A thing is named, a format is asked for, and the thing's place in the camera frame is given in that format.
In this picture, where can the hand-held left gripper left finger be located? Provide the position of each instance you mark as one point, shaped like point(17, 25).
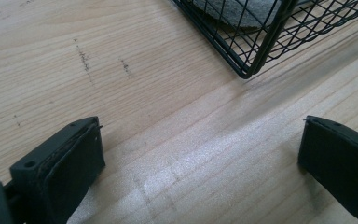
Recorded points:
point(62, 171)

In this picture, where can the grey felt cloth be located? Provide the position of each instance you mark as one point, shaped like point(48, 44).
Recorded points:
point(236, 12)

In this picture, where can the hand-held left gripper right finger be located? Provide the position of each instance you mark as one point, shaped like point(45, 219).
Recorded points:
point(345, 161)

